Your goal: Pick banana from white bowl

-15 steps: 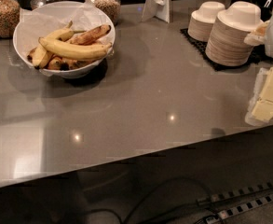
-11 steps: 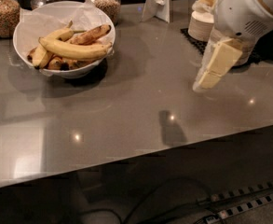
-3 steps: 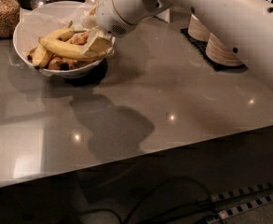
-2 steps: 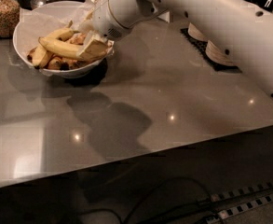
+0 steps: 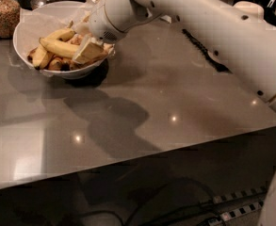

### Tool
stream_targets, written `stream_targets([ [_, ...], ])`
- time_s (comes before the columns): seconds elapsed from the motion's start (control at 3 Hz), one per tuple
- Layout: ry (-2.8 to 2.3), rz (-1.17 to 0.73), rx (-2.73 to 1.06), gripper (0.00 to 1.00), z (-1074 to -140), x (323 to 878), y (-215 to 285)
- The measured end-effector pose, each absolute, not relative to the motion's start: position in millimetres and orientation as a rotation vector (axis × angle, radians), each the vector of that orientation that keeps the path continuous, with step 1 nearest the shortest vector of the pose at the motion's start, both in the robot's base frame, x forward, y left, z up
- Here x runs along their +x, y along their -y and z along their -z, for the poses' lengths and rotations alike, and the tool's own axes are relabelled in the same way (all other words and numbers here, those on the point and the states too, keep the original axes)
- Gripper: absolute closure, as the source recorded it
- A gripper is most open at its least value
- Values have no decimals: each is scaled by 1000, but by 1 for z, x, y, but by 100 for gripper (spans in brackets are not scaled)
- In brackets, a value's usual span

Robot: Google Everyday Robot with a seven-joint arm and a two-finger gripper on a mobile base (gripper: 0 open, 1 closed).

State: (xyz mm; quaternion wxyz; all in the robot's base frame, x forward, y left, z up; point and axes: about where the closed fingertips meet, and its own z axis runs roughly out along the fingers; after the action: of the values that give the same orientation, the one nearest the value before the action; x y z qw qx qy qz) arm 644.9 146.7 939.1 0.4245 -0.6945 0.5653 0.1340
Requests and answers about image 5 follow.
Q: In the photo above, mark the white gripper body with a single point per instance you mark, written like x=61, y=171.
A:
x=102, y=25

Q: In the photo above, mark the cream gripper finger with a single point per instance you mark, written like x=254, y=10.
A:
x=89, y=50
x=82, y=28

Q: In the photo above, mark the long yellow front banana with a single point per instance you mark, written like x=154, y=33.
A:
x=58, y=47

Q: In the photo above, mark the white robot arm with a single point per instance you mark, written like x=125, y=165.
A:
x=241, y=41

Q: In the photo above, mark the brown spotted back banana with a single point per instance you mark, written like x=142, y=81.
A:
x=76, y=39

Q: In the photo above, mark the dark overripe bottom banana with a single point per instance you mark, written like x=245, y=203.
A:
x=62, y=64

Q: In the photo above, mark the white paper bowl liner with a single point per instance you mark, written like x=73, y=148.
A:
x=42, y=21

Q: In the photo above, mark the yellow left banana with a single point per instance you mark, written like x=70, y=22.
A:
x=41, y=57

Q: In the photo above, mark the left glass grain jar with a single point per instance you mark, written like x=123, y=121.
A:
x=9, y=17

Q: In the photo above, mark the black rubber mat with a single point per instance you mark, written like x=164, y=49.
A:
x=216, y=65

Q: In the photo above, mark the right stack paper bowls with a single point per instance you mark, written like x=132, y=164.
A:
x=251, y=9

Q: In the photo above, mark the upper power strip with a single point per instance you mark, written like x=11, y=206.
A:
x=233, y=198

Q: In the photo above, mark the power strip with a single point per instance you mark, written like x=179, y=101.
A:
x=233, y=198
x=223, y=218

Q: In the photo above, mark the lower power strip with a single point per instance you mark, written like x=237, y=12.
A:
x=223, y=218

